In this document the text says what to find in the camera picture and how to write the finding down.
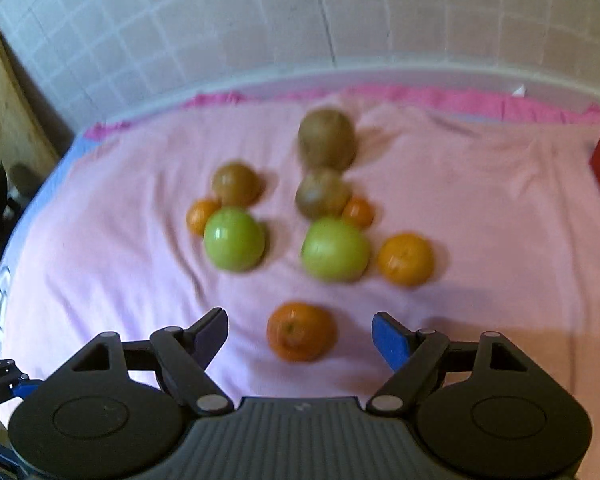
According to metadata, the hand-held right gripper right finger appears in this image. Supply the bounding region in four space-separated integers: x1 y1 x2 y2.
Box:
365 311 534 415

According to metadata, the magenta cloth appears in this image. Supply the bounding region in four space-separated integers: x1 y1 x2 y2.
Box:
84 85 600 142

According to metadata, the large brown kiwi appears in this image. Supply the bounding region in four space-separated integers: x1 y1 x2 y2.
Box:
297 108 356 172

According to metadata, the green apple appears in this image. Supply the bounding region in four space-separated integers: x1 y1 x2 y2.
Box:
300 217 371 282
203 207 268 273

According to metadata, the small orange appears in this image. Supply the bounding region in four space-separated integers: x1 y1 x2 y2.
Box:
342 197 375 227
186 199 222 236

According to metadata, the light pink cloth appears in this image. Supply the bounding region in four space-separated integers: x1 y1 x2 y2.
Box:
0 86 600 480

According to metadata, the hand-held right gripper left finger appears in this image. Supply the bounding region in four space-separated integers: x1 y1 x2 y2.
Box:
70 307 234 416

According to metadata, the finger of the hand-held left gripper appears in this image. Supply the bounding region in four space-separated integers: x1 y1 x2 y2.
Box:
0 358 45 413

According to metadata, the blue printed sheet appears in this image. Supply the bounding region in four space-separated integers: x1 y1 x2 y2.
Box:
0 132 96 411

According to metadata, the wooden board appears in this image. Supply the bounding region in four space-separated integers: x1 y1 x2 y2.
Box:
0 17 74 183

